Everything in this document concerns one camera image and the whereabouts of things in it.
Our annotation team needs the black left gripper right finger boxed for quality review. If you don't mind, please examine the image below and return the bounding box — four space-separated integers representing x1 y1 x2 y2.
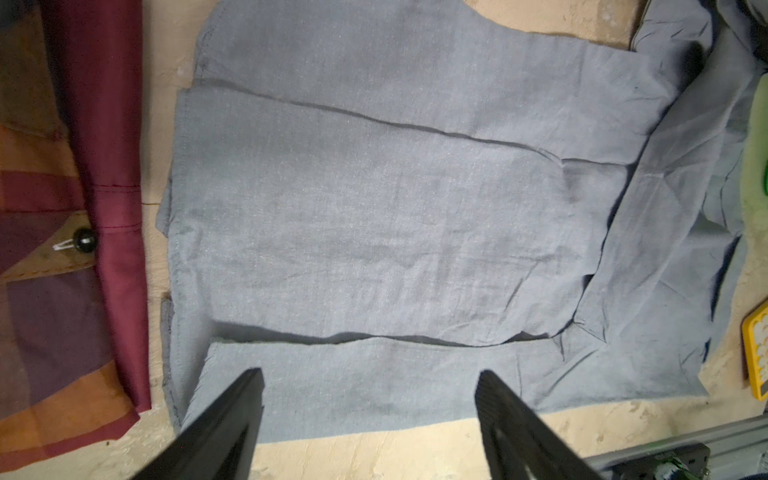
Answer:
474 370 600 480

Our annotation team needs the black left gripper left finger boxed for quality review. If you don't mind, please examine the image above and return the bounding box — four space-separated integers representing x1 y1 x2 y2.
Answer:
134 368 264 479

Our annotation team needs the grey long sleeve shirt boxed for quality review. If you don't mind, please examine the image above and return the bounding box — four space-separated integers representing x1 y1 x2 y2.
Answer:
157 1 767 443

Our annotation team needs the multicolour patchwork folded shirt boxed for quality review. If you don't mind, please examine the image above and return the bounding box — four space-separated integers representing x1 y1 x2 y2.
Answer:
1 1 139 472

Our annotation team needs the yellow calculator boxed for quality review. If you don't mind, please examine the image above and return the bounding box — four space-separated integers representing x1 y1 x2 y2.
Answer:
741 301 767 401

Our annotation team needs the green plastic basket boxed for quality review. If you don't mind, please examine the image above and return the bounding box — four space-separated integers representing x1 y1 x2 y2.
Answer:
741 74 767 232

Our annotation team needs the maroon folded shirt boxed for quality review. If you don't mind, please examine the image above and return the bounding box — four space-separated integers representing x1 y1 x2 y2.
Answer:
41 1 152 412

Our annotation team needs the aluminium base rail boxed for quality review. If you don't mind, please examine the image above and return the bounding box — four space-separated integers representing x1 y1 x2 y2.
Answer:
586 414 767 480

